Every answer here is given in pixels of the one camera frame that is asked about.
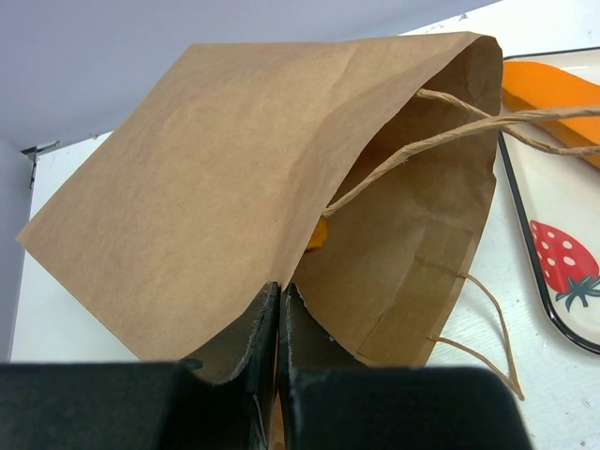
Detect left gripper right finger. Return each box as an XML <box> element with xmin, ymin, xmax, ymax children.
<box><xmin>278</xmin><ymin>285</ymin><xmax>532</xmax><ymax>449</ymax></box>

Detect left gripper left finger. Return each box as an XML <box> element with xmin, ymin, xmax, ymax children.
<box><xmin>1</xmin><ymin>282</ymin><xmax>280</xmax><ymax>449</ymax></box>

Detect orange fake bread roll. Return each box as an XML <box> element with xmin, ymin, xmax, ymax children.
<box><xmin>306</xmin><ymin>217</ymin><xmax>328</xmax><ymax>252</ymax></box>

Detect brown paper bag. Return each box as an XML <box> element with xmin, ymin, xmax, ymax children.
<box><xmin>15</xmin><ymin>30</ymin><xmax>600</xmax><ymax>402</ymax></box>

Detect orange fake baguette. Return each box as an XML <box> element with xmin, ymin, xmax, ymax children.
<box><xmin>502</xmin><ymin>61</ymin><xmax>599</xmax><ymax>148</ymax></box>

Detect strawberry print tray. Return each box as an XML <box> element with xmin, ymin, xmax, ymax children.
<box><xmin>496</xmin><ymin>46</ymin><xmax>600</xmax><ymax>356</ymax></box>

